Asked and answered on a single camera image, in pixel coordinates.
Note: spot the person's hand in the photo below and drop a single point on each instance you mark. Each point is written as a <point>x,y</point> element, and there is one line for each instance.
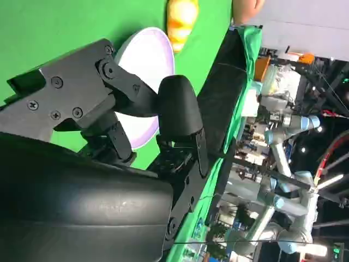
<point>245,11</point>

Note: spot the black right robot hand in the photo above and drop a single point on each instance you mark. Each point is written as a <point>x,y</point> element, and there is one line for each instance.
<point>81,213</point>

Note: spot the white plastic bag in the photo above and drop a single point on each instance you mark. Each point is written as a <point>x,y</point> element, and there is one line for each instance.
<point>278,79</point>

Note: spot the orange and white bread roll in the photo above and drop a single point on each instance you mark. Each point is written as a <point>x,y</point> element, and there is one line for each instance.
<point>181,21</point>

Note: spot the lilac plate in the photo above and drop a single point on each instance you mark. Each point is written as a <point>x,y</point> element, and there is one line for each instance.
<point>147,54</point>

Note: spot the green table cloth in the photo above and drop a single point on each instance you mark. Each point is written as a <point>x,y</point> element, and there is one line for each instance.
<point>54,27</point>

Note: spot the orange box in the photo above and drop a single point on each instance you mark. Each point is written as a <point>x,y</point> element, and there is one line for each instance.
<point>262,68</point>

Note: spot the black backdrop cloth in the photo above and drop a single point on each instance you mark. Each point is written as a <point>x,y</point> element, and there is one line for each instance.
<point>223,95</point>

